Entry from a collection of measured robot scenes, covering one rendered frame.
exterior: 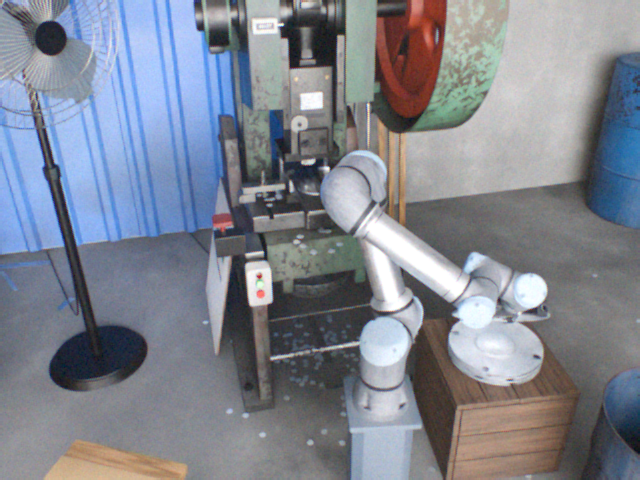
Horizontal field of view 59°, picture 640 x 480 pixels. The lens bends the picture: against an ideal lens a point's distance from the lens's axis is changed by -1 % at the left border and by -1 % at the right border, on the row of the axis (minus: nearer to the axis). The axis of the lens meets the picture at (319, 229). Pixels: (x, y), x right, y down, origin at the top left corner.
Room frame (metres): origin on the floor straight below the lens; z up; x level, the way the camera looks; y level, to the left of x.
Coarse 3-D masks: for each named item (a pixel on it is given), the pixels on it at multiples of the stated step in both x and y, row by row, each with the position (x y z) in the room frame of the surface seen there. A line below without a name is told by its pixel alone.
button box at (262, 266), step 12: (252, 264) 1.53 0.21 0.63; (264, 264) 1.53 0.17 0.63; (252, 276) 1.49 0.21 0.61; (264, 276) 1.50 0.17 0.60; (252, 288) 1.49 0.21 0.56; (264, 288) 1.50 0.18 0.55; (252, 300) 1.49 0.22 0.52; (264, 300) 1.50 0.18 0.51; (252, 312) 1.52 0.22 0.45; (252, 324) 1.52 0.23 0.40
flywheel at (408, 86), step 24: (408, 0) 1.93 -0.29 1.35; (432, 0) 1.84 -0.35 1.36; (384, 24) 2.23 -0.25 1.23; (408, 24) 1.92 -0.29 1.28; (432, 24) 1.87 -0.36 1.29; (384, 48) 2.20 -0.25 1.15; (408, 48) 2.00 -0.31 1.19; (432, 48) 1.85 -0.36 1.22; (384, 72) 2.13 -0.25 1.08; (408, 72) 1.98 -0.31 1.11; (432, 72) 1.72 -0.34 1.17; (408, 96) 1.93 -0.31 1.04
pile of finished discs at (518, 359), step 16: (464, 336) 1.46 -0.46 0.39; (480, 336) 1.45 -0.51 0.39; (496, 336) 1.45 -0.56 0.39; (512, 336) 1.45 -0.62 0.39; (528, 336) 1.45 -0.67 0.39; (464, 352) 1.38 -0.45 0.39; (480, 352) 1.38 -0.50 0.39; (496, 352) 1.37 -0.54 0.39; (512, 352) 1.37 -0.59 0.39; (528, 352) 1.37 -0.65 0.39; (464, 368) 1.33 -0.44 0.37; (480, 368) 1.31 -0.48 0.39; (496, 368) 1.30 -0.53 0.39; (512, 368) 1.30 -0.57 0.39; (528, 368) 1.30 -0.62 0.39; (496, 384) 1.27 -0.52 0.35
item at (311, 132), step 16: (304, 64) 1.85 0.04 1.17; (320, 64) 1.86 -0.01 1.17; (304, 80) 1.81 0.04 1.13; (320, 80) 1.82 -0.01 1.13; (304, 96) 1.81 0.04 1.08; (320, 96) 1.82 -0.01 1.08; (304, 112) 1.81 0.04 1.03; (320, 112) 1.82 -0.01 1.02; (304, 128) 1.79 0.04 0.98; (320, 128) 1.80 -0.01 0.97; (288, 144) 1.82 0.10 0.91; (304, 144) 1.76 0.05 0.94; (320, 144) 1.79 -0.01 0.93
